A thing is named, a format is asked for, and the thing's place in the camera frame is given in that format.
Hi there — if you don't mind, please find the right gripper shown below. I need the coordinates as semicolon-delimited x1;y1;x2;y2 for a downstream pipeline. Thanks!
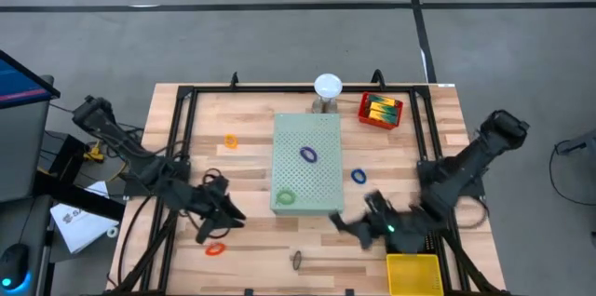
329;188;427;253

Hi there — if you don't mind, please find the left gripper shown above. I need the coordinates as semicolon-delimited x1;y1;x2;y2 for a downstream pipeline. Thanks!
185;175;247;245

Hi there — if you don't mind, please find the green spiral hair tie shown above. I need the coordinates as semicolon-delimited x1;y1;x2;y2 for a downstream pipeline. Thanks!
275;188;297;207

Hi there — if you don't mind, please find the black plastic basket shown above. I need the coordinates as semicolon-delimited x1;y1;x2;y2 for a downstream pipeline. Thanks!
418;228;442;256

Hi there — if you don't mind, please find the purple spiral hair tie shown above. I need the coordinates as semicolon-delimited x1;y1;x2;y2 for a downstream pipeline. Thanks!
299;145;319;165

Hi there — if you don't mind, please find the yellow green crayon box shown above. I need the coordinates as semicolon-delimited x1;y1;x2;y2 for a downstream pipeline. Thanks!
367;102;400;115
368;110;400;126
366;93;402;106

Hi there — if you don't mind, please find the red plastic basket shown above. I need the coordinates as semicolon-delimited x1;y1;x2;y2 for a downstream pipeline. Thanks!
357;91;405;131

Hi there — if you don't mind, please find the dark grey side desk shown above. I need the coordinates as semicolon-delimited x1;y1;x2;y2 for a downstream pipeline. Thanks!
0;193;53;296

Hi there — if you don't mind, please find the green perforated metal shelf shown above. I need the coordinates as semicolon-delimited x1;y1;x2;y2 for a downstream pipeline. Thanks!
270;112;346;217

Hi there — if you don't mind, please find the yellow plastic basket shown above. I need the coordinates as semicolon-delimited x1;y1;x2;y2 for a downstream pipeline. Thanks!
386;253;446;296

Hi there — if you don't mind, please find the small white paper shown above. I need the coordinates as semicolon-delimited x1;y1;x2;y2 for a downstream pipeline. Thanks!
85;180;111;197

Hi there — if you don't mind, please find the white globe table lamp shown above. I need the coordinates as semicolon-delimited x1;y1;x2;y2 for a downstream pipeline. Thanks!
310;74;344;114

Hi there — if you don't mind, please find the large white paper sheet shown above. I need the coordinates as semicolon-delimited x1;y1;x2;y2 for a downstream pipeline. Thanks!
49;202;120;255

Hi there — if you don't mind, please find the black floor stand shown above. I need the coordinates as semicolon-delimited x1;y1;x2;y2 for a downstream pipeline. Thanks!
33;131;128;222

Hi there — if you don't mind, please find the black computer mouse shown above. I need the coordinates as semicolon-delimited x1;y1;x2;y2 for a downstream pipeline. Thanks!
0;242;33;293

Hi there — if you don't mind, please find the monitor with blue screen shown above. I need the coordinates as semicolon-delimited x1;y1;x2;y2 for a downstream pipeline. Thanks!
0;49;61;111

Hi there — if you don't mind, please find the black metal table frame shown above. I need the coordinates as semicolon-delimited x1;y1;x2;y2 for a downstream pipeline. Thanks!
111;69;502;296

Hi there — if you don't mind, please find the yellow cable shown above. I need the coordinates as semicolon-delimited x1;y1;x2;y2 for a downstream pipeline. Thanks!
83;141;128;182

